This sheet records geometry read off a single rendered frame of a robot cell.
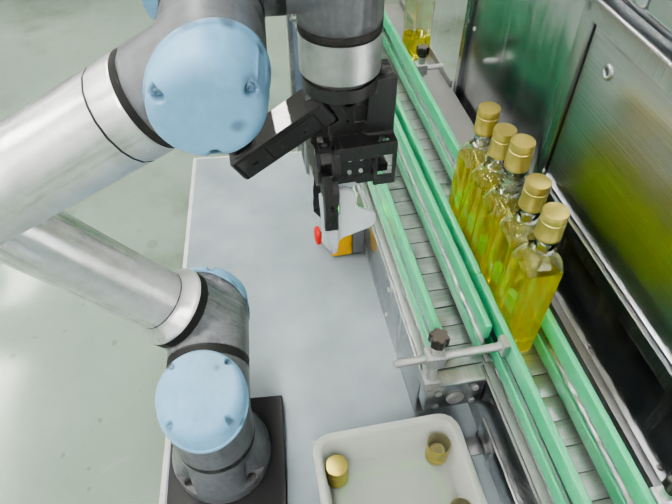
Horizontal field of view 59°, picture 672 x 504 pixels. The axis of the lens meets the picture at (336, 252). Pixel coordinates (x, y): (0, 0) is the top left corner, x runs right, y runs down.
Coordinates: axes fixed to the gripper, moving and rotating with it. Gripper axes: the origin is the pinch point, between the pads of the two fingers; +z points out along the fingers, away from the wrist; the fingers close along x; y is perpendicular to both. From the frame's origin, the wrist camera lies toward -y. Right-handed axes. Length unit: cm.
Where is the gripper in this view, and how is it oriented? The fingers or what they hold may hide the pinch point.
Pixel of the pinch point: (321, 228)
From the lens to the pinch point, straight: 68.7
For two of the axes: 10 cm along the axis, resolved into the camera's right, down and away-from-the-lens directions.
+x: -2.1, -7.2, 6.6
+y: 9.8, -1.6, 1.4
